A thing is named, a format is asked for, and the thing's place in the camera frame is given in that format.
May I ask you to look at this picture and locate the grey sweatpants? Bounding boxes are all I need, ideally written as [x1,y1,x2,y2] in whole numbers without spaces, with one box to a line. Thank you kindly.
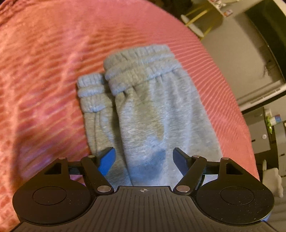
[77,45,222,188]

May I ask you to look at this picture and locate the grey drawer cabinet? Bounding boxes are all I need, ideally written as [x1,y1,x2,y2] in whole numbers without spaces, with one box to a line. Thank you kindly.
[243,108,285,175]

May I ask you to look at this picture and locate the cream upholstered chair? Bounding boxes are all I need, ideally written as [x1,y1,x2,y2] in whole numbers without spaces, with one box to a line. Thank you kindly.
[262,160,283,198]

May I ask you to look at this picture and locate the red ribbed bedspread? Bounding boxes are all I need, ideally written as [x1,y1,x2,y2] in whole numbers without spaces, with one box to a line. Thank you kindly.
[1,1,258,231]

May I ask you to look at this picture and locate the yellow legged side table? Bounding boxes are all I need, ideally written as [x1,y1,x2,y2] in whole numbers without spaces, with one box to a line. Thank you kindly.
[180,1,237,40]

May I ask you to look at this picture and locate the wall mounted black television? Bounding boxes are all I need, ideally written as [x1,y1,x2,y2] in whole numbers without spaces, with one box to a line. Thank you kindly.
[245,1,285,78]

